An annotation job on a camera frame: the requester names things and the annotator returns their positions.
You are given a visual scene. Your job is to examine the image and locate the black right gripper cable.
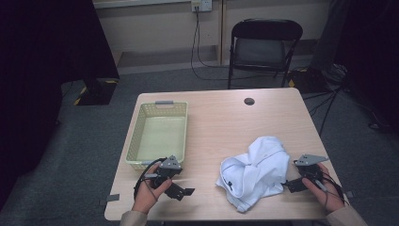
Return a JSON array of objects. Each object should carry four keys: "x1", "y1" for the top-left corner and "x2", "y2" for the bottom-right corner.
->
[{"x1": 314, "y1": 170, "x2": 350, "y2": 206}]

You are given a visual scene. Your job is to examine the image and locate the black power cable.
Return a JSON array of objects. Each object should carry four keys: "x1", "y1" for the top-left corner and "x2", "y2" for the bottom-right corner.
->
[{"x1": 189, "y1": 6, "x2": 285, "y2": 82}]

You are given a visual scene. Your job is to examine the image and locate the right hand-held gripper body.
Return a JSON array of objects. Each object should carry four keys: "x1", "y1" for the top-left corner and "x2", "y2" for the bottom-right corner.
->
[{"x1": 293, "y1": 153, "x2": 329, "y2": 184}]

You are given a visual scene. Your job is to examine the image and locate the pale yellow plastic basket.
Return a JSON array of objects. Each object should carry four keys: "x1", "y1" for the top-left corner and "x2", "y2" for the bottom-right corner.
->
[{"x1": 124, "y1": 100, "x2": 189, "y2": 172}]

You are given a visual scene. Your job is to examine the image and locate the black curtain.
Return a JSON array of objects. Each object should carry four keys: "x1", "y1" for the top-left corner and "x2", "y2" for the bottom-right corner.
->
[{"x1": 0, "y1": 0, "x2": 120, "y2": 210}]

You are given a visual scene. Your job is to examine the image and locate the white garment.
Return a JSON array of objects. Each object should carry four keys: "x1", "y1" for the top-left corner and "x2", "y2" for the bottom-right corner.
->
[{"x1": 215, "y1": 135, "x2": 292, "y2": 214}]

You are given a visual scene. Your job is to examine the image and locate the person's right hand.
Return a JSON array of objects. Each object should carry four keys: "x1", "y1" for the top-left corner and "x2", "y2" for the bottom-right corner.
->
[{"x1": 301, "y1": 162, "x2": 345, "y2": 215}]

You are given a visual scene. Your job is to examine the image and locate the black folding chair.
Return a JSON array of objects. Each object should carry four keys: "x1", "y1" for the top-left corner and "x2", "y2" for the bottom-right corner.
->
[{"x1": 227, "y1": 18, "x2": 305, "y2": 90}]

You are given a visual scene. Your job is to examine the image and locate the black equipment box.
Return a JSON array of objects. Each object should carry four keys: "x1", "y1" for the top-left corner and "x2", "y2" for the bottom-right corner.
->
[{"x1": 287, "y1": 67, "x2": 331, "y2": 94}]

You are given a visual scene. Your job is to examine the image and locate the white wall outlet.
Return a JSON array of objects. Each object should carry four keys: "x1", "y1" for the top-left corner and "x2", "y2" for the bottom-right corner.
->
[{"x1": 190, "y1": 0, "x2": 214, "y2": 13}]

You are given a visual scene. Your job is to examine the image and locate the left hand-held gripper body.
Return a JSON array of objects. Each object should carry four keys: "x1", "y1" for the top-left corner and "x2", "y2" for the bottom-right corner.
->
[{"x1": 152, "y1": 154, "x2": 184, "y2": 190}]

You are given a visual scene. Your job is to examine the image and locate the black striped stand base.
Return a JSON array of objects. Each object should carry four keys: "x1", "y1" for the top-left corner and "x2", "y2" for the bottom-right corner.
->
[{"x1": 72, "y1": 77, "x2": 120, "y2": 106}]

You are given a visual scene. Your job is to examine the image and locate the black tripod legs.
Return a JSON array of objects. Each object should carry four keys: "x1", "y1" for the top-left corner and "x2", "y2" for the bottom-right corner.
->
[{"x1": 302, "y1": 84, "x2": 350, "y2": 137}]

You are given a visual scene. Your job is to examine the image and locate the person's left hand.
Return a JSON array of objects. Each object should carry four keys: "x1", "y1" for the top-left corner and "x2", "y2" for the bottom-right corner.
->
[{"x1": 131, "y1": 162, "x2": 173, "y2": 216}]

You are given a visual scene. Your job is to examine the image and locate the dark curtain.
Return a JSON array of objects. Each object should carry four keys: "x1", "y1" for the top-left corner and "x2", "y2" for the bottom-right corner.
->
[{"x1": 311, "y1": 0, "x2": 399, "y2": 135}]

